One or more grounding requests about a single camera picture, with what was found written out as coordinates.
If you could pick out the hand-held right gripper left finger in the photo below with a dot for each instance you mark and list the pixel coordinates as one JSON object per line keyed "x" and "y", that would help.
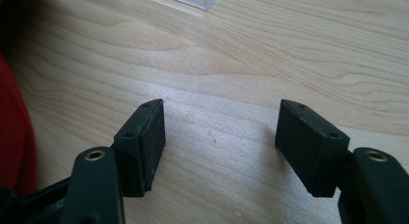
{"x": 141, "y": 153}

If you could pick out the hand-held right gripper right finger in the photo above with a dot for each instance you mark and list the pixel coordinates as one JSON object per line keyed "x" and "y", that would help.
{"x": 308, "y": 146}

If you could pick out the red cloth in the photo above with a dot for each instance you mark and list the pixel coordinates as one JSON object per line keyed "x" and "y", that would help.
{"x": 14, "y": 127}

